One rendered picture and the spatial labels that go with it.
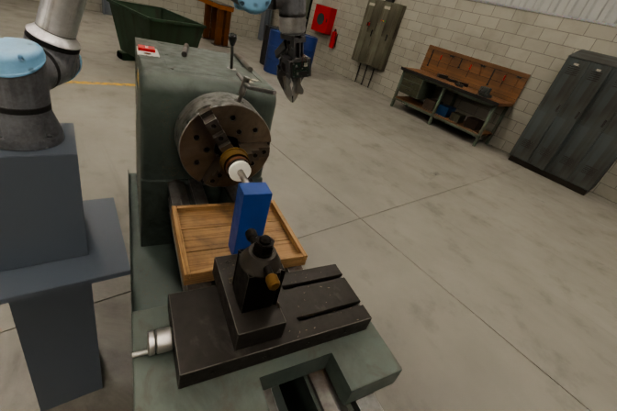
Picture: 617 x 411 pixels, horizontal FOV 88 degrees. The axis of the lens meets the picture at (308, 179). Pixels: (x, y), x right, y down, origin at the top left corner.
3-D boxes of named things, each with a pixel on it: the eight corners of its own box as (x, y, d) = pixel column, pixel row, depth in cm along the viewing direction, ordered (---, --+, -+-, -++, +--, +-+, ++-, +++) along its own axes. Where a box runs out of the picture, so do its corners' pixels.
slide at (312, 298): (167, 307, 71) (168, 294, 68) (330, 274, 92) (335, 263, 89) (177, 391, 57) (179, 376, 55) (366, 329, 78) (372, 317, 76)
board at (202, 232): (171, 216, 105) (171, 205, 104) (272, 208, 123) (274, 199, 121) (183, 285, 83) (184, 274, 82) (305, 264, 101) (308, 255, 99)
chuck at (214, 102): (165, 168, 113) (188, 83, 101) (248, 179, 131) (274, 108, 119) (168, 181, 106) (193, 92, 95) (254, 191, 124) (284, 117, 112)
